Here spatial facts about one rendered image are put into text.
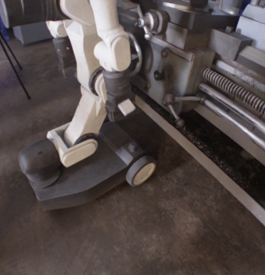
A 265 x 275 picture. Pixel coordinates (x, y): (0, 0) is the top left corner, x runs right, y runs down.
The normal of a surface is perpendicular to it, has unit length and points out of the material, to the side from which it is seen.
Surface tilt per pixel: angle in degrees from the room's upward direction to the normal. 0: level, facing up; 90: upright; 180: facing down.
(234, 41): 90
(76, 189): 0
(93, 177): 0
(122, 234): 0
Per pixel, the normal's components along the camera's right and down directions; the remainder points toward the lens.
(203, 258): 0.07, -0.72
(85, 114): -0.63, -0.01
